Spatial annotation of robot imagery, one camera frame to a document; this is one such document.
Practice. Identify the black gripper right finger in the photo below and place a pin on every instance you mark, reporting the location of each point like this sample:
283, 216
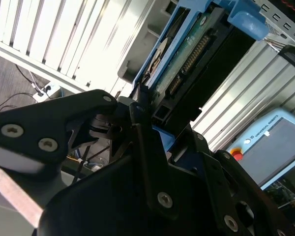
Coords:
241, 196

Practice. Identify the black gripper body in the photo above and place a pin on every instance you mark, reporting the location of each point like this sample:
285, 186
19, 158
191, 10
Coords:
108, 196

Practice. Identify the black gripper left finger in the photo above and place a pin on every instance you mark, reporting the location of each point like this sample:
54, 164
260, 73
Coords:
39, 118

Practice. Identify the hard disk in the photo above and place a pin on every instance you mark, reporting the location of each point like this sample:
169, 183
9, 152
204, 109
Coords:
186, 61

